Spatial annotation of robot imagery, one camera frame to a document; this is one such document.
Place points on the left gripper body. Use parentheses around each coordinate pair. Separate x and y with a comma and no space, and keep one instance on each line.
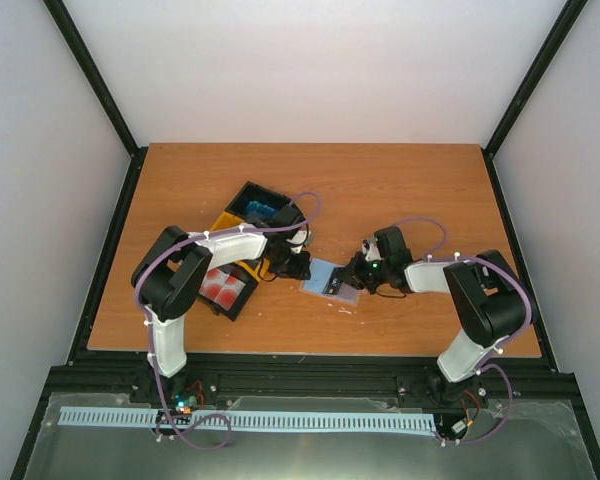
(280,265)

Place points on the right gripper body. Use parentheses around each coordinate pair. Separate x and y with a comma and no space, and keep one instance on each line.
(372,275)

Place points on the black VIP card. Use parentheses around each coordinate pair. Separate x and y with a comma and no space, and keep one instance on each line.
(334,284)

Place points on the pink leather card holder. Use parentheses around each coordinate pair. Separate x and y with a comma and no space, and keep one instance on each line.
(323,283)

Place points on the three-compartment card bin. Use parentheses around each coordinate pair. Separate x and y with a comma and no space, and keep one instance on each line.
(241,247)

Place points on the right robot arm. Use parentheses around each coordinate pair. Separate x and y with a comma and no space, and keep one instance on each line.
(492,305)

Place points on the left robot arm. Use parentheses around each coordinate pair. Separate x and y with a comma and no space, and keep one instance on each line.
(167,281)

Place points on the red and white card stack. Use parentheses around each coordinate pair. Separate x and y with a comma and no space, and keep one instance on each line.
(221,288)

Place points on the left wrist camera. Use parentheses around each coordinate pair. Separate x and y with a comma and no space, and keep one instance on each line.
(300,240)

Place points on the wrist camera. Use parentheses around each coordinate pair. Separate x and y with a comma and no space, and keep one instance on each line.
(300,240)
(370,250)

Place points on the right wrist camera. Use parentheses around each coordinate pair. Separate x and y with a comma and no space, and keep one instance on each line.
(370,250)

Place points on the black aluminium rail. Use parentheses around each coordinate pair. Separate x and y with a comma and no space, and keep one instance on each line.
(406,382)

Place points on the left black frame post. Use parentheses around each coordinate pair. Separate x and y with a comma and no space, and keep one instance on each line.
(72,37)

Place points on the black frame post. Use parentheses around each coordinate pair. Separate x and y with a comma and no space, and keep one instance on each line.
(548,50)
(72,37)

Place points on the light blue cable duct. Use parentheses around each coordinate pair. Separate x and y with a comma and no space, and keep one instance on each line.
(254,421)

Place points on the right black frame post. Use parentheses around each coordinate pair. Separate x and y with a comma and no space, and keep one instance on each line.
(548,50)

